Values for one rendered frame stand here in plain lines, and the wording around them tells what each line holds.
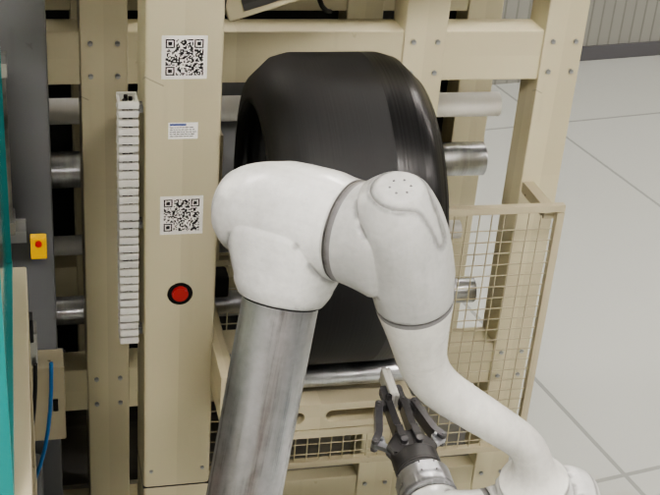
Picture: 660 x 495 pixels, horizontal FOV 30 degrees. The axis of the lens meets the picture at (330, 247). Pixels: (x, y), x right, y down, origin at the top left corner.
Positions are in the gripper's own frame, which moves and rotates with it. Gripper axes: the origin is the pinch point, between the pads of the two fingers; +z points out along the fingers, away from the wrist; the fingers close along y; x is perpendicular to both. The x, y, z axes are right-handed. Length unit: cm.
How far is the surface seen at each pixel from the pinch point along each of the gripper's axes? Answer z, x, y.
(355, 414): 15.6, 21.6, -0.2
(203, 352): 25.4, 12.0, 27.9
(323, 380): 17.4, 13.8, 6.4
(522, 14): 386, 119, -186
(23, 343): -15, -28, 60
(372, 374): 17.6, 13.3, -3.1
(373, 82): 34, -40, 0
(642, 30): 423, 147, -276
